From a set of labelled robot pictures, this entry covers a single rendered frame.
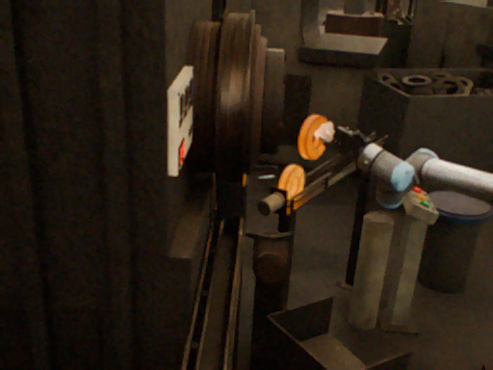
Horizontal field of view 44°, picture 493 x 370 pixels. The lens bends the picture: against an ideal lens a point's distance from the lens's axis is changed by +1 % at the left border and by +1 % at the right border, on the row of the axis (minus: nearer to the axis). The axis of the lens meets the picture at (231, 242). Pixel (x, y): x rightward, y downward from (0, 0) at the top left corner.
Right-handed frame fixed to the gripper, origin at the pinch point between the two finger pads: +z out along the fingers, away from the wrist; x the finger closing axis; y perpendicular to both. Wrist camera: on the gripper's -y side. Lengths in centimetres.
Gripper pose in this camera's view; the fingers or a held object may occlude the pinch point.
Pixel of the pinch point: (314, 132)
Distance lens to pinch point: 218.8
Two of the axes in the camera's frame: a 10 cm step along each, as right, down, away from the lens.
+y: 2.6, -7.8, -5.7
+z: -7.4, -5.4, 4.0
